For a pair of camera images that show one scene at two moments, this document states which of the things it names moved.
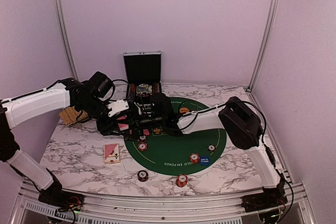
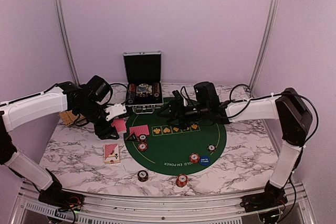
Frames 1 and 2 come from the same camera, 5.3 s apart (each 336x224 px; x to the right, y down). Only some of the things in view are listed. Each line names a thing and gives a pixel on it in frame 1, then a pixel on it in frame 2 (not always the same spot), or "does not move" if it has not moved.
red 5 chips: (142, 146) does not move
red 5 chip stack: (181, 180) does not move
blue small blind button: (204, 160) does not move
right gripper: (136, 128) -> (175, 105)
